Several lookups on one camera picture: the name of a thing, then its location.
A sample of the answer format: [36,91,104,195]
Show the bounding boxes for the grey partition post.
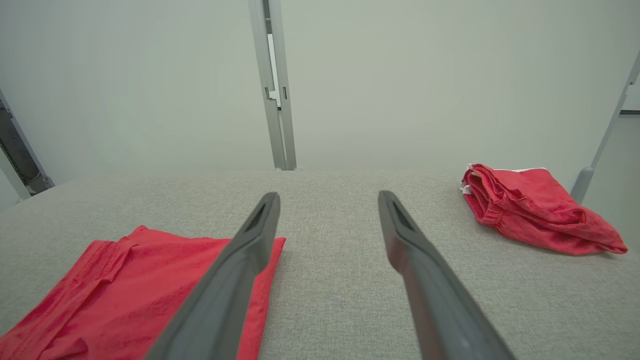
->
[248,0,298,172]
[570,49,640,205]

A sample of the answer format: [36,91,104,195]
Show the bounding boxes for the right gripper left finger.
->
[144,191,281,360]

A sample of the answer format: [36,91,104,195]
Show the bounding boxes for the grey frame with dark gap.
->
[0,89,56,202]

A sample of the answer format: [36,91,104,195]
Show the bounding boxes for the red jersey shirt striped sleeves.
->
[0,225,287,360]

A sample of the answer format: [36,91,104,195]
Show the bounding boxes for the red shorts white trim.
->
[458,163,629,257]

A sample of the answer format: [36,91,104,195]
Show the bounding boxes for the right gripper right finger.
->
[377,190,517,360]

